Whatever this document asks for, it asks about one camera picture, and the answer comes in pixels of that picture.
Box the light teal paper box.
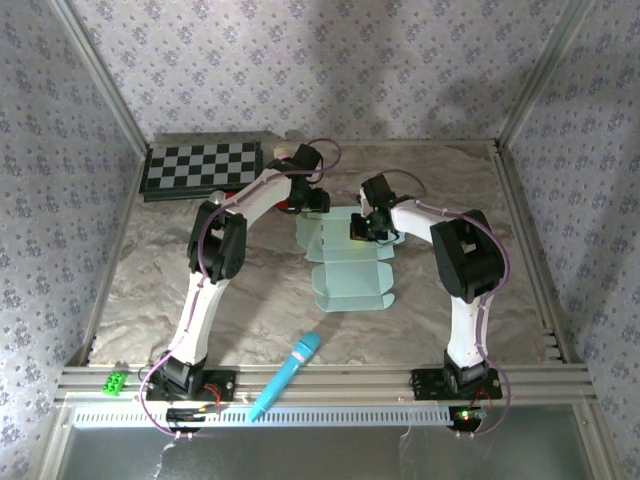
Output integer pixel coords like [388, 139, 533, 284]
[294, 204, 407, 314]

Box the red glitter tube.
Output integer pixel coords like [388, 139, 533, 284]
[222, 191, 292, 210]

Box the black and white chessboard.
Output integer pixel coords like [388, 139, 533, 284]
[138, 141, 265, 204]

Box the blue toy microphone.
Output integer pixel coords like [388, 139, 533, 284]
[247, 331, 322, 424]

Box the black controller board with LED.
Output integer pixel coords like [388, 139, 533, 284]
[451, 405, 489, 434]

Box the grey metal sheet shelf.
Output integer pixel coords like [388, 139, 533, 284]
[37, 404, 624, 480]

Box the green toy brick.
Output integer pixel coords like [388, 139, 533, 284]
[101, 372, 127, 397]

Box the aluminium back frame rail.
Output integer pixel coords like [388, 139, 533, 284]
[149, 130, 501, 147]

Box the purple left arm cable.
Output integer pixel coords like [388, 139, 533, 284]
[138, 137, 342, 441]

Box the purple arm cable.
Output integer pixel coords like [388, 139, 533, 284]
[138, 137, 342, 441]
[372, 169, 512, 439]

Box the aluminium side frame rail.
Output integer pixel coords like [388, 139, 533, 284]
[74, 144, 151, 366]
[492, 139, 571, 364]

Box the aluminium front frame rail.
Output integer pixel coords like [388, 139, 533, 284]
[53, 363, 599, 407]

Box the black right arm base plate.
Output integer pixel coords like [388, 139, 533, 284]
[410, 368, 503, 401]

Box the slotted grey cable duct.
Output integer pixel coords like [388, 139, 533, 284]
[72, 405, 464, 429]

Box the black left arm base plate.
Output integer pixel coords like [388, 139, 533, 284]
[144, 368, 237, 402]

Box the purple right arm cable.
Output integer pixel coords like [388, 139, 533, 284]
[372, 169, 512, 439]

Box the aluminium frame post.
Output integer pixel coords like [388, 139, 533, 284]
[497, 0, 599, 149]
[47, 0, 151, 151]

